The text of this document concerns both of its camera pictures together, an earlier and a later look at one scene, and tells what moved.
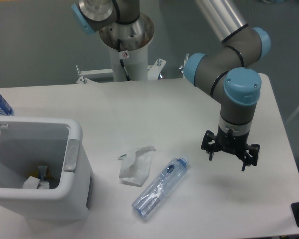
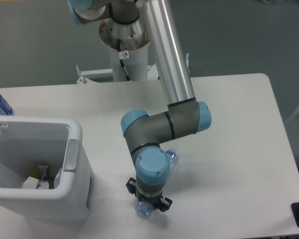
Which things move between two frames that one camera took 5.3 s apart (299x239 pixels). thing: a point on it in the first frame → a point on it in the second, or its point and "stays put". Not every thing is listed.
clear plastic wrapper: x=135 y=167 → x=57 y=179
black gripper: x=235 y=144 → x=152 y=199
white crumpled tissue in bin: x=33 y=182 stays put
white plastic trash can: x=18 y=146 stays put
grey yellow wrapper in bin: x=42 y=173 stays put
